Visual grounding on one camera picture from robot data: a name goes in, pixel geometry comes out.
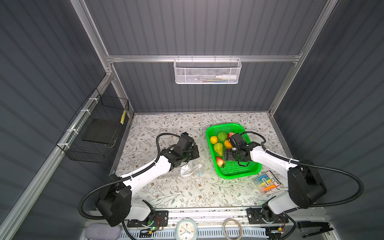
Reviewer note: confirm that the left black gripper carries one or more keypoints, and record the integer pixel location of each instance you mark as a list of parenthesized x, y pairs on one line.
[(194, 149)]

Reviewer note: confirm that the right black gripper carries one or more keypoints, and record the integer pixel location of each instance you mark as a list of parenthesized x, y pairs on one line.
[(228, 155)]

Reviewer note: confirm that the red yellow peach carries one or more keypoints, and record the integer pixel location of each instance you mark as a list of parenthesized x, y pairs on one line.
[(220, 162)]

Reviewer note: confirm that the orange carrot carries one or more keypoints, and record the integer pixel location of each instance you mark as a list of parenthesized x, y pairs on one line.
[(228, 144)]

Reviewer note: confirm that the green pear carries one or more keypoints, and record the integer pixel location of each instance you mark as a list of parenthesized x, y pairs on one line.
[(219, 149)]

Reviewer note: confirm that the clear zip top bag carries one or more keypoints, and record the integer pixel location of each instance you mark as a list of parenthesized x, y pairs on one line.
[(198, 166)]

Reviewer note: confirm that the yellow lemon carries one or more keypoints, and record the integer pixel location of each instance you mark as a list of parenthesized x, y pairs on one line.
[(214, 140)]

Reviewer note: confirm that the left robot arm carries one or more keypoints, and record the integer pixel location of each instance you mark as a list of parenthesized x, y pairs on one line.
[(115, 202)]

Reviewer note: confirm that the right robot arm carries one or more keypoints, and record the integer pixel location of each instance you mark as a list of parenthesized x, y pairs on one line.
[(305, 185)]

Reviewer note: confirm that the green cabbage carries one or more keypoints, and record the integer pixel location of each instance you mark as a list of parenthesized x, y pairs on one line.
[(222, 136)]

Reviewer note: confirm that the pack of coloured markers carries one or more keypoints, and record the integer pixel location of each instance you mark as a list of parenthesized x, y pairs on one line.
[(266, 182)]

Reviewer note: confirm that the white alarm clock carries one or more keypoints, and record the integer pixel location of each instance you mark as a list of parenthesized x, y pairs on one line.
[(186, 229)]

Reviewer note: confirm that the black stapler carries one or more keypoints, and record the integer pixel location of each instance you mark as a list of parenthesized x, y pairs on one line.
[(311, 229)]

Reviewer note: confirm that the grey cloth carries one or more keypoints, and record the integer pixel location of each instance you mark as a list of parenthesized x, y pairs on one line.
[(102, 232)]

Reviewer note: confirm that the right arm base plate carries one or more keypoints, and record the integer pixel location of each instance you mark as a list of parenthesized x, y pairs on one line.
[(257, 216)]

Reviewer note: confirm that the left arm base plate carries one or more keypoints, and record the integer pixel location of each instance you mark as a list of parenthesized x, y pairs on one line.
[(155, 219)]

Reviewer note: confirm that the white wire mesh basket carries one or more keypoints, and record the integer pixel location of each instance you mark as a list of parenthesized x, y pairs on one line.
[(210, 71)]

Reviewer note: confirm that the black wire basket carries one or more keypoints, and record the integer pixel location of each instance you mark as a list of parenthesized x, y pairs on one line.
[(96, 133)]

